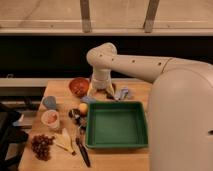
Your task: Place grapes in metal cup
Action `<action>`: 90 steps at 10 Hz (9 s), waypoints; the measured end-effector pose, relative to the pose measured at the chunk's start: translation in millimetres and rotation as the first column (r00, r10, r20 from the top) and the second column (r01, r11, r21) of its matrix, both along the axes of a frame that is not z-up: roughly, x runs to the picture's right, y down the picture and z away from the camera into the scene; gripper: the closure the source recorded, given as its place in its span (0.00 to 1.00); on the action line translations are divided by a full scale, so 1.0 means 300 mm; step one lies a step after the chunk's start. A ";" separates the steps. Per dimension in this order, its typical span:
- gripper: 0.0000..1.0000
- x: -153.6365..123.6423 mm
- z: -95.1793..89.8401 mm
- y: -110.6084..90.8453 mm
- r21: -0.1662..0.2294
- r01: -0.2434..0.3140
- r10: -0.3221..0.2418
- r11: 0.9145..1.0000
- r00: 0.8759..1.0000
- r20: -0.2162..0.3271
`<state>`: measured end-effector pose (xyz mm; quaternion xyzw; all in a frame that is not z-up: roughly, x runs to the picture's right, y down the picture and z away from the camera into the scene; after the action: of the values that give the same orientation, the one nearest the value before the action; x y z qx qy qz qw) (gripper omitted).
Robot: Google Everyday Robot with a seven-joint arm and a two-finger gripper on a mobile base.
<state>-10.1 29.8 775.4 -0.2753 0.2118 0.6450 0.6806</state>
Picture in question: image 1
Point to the dark round toy object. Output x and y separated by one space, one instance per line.
74 114

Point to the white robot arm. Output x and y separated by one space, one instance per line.
180 105

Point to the yellow lemon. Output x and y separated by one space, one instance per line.
83 108

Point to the black handled knife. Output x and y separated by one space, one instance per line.
83 151

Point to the green plastic tray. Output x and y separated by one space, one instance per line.
116 125

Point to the black chair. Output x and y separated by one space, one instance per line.
9 134

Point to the bunch of dark grapes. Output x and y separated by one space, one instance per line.
40 145

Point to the blue flat object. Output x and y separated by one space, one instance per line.
88 99

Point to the blue-grey small cup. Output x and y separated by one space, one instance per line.
50 102

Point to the blue-grey cloth object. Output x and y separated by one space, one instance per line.
122 94

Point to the red bowl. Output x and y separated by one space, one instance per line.
79 86

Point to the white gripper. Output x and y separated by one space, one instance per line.
101 79

